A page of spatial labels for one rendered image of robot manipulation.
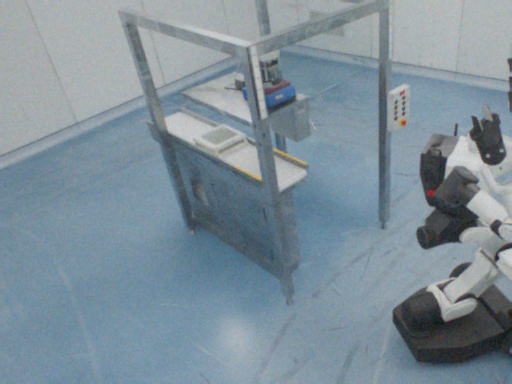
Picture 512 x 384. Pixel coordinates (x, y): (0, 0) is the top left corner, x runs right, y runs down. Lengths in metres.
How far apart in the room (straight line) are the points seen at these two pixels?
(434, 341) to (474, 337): 0.21
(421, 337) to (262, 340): 0.93
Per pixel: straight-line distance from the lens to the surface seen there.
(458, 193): 1.96
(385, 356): 2.82
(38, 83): 5.70
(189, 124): 3.54
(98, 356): 3.23
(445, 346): 2.67
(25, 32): 5.62
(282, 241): 2.74
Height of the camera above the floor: 2.26
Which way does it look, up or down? 36 degrees down
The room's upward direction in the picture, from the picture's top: 4 degrees counter-clockwise
